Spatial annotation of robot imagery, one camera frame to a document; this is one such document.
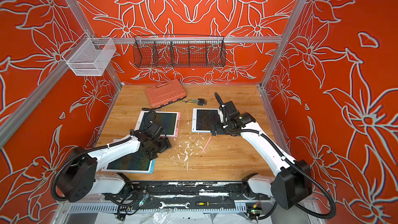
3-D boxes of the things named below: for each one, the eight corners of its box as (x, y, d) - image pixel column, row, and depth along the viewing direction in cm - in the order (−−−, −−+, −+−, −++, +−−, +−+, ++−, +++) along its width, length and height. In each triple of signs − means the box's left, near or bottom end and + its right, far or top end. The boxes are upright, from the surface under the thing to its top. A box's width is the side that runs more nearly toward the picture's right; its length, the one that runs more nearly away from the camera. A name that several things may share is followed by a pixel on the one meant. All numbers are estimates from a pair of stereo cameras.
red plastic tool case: (151, 110, 105) (150, 106, 101) (145, 92, 116) (143, 88, 112) (187, 97, 112) (187, 93, 109) (178, 82, 123) (177, 78, 120)
